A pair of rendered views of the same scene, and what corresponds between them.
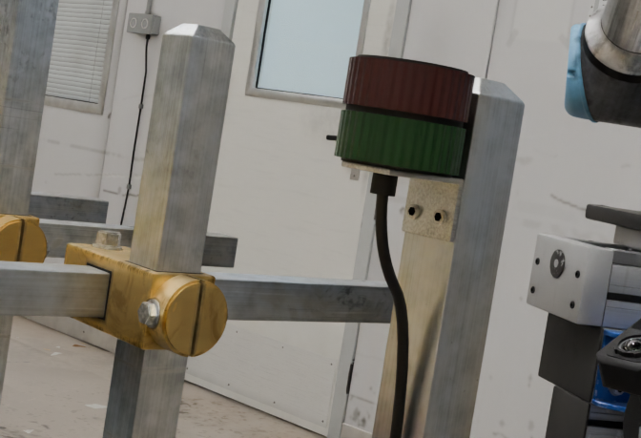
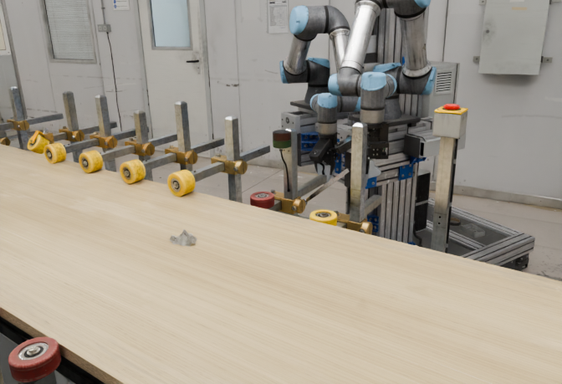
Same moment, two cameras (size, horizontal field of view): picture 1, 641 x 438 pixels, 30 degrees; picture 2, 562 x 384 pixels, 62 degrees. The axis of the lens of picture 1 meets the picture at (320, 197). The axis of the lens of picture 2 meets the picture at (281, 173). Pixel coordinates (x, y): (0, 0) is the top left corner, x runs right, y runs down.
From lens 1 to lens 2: 0.99 m
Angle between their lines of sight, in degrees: 21
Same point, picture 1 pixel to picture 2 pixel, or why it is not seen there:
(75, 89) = (82, 55)
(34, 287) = (214, 169)
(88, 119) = (91, 66)
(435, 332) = (291, 166)
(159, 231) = (232, 154)
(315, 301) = (254, 154)
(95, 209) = not seen: hidden behind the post
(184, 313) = (241, 167)
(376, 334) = (218, 123)
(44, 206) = (171, 138)
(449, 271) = (291, 158)
